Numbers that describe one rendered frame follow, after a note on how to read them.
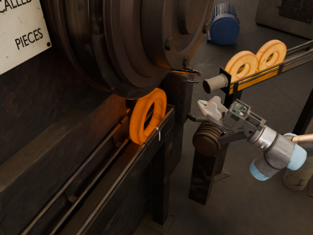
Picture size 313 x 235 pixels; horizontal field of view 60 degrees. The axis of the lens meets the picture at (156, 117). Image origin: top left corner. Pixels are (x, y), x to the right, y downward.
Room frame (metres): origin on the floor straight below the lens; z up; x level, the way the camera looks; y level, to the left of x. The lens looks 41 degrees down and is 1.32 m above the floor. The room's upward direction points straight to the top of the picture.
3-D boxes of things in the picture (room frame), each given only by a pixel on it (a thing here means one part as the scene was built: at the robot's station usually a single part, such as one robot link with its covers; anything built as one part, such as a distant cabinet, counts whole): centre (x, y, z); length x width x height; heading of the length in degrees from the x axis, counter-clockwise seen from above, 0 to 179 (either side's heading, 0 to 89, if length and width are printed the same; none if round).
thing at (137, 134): (0.65, 0.02, 0.75); 0.18 x 0.03 x 0.18; 152
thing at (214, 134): (0.87, -0.26, 0.27); 0.22 x 0.13 x 0.53; 151
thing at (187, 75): (0.86, -0.08, 0.68); 0.11 x 0.08 x 0.24; 61
